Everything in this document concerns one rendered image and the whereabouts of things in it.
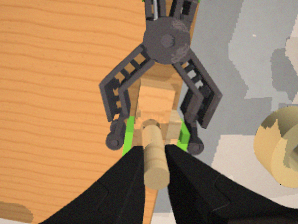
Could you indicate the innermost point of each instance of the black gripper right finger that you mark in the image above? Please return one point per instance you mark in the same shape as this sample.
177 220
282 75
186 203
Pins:
200 194

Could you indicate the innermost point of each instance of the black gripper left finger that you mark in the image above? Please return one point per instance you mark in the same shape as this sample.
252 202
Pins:
117 197

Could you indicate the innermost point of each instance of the light wooden board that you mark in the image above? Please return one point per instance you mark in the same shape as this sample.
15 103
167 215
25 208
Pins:
53 125

